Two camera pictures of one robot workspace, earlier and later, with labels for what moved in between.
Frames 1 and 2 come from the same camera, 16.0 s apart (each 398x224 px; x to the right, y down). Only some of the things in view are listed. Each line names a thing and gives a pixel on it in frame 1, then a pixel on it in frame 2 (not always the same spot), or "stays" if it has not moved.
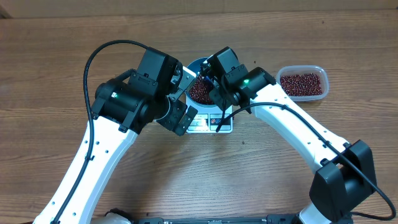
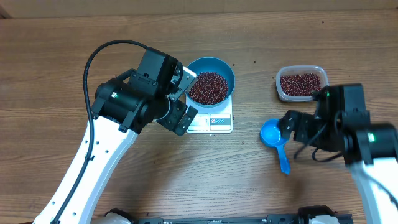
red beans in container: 302,84 stays
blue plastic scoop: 209,79 -> 270,134
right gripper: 217,98 -> 305,123
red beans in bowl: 199,91 stays
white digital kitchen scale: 208,119 stays
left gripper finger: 186,121 stays
